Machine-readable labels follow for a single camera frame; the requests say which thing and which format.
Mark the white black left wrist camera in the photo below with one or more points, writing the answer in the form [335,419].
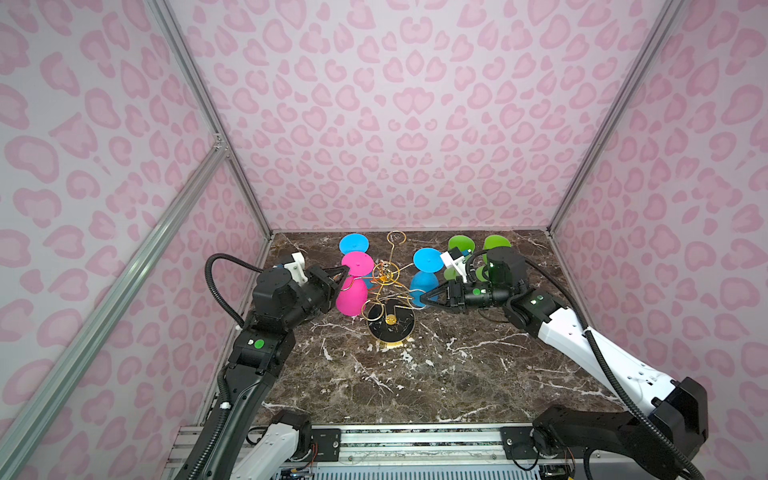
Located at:
[295,263]

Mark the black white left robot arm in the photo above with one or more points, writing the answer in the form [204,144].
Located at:
[259,353]

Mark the blue wine glass front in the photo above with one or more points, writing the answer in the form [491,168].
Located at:
[354,246]

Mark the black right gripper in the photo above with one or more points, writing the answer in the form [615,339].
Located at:
[455,304]

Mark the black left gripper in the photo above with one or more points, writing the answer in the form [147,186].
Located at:
[328,286]

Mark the gold wire wine glass rack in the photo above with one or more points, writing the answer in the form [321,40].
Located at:
[389,311]

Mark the aluminium frame rail left wall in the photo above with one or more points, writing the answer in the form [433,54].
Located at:
[36,418]

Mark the blue wine glass rear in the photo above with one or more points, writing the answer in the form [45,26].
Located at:
[426,276]

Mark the aluminium frame corner post right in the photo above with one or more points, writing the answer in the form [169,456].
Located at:
[665,23]

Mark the blue wine glass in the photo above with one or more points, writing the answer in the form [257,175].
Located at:
[426,276]
[354,246]

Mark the aluminium frame corner post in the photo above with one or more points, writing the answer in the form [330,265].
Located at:
[665,23]
[166,19]

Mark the aluminium frame corner post left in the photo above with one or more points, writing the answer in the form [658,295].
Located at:
[166,19]

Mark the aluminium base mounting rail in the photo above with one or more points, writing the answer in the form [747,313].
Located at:
[431,451]

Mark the green wine glass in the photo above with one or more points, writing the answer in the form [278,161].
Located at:
[460,247]
[490,242]

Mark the pink wine glass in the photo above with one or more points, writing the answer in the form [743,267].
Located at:
[354,293]

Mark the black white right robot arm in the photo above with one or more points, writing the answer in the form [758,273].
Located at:
[664,422]

